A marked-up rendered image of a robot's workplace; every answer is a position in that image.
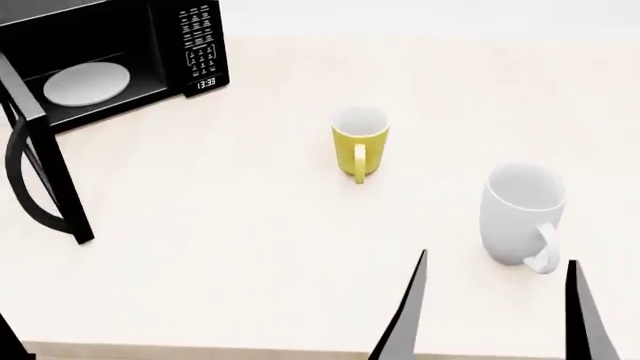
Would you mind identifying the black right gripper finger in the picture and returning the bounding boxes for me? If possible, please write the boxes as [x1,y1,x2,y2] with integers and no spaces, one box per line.
[368,247,430,360]
[565,258,622,360]

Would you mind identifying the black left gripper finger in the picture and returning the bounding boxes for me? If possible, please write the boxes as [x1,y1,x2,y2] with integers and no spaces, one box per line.
[0,312,37,360]

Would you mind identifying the black microwave door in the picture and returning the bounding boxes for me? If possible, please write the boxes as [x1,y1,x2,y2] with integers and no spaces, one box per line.
[0,54,96,246]

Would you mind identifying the black microwave oven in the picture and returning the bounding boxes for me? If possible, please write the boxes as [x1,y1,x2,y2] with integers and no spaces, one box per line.
[0,0,232,136]

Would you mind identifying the white mug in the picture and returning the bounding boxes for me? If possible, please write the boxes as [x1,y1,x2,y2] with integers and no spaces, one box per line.
[479,162,568,275]

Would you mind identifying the yellow mug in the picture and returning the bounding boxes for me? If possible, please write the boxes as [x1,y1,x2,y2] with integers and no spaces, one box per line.
[329,105,392,185]

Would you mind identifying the white round turntable plate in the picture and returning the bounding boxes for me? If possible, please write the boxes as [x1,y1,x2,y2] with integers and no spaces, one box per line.
[42,61,132,108]

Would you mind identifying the black curved door handle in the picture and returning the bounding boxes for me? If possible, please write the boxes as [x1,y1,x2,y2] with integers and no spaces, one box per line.
[4,120,68,234]

